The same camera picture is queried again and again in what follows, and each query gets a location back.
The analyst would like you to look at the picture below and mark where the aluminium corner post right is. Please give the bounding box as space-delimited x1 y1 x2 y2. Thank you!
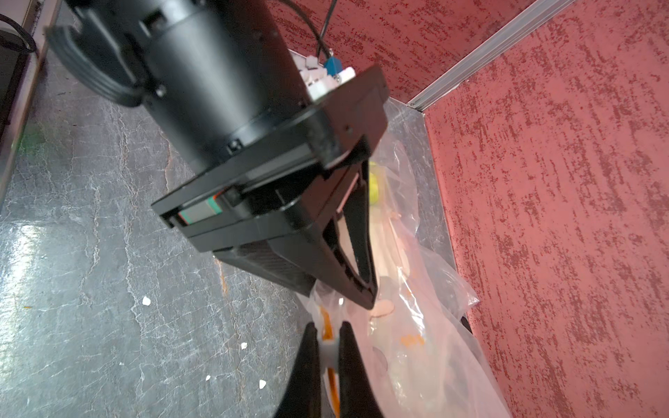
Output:
408 0 574 111

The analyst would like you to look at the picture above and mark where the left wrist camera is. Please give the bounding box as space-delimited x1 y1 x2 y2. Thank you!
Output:
290 51 356 102

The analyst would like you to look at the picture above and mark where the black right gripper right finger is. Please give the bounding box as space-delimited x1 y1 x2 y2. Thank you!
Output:
338 322 383 418

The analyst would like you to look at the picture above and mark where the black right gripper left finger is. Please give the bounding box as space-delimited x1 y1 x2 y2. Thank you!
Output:
274 322 322 418

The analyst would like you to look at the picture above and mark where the green pear in bag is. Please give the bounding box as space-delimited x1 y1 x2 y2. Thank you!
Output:
368 162 380 206

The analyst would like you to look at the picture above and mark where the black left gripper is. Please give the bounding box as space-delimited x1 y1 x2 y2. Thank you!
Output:
44 0 390 299

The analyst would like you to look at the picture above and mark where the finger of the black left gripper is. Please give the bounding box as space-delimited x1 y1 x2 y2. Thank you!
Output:
282 219 378 310
343 161 377 293

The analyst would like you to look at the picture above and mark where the clear bag with green fruit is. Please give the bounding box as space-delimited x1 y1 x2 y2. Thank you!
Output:
302 99 510 417

